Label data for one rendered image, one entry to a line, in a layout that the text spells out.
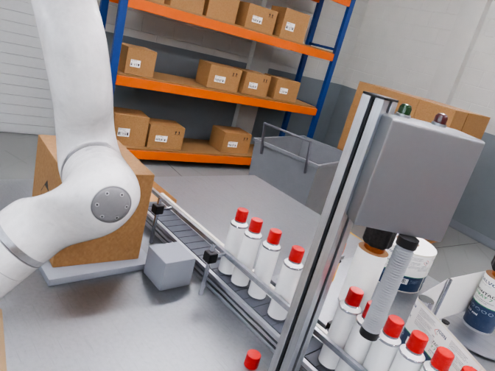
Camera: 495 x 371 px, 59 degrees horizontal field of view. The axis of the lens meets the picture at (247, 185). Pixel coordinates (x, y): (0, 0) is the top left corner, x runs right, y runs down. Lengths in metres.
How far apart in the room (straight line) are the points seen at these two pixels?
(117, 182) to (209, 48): 4.96
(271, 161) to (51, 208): 2.78
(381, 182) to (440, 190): 0.11
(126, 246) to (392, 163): 0.82
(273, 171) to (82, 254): 2.37
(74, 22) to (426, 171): 0.61
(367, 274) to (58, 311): 0.81
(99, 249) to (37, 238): 0.48
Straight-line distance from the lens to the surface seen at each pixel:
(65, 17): 0.76
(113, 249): 1.29
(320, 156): 4.10
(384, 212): 0.78
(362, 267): 1.28
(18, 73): 5.01
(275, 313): 1.16
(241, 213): 1.21
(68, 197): 0.75
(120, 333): 1.10
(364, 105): 0.77
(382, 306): 0.85
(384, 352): 0.98
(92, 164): 0.76
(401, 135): 0.74
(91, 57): 0.75
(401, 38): 6.65
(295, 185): 3.35
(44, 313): 1.15
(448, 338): 1.08
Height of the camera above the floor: 1.54
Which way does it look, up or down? 18 degrees down
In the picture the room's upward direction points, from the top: 15 degrees clockwise
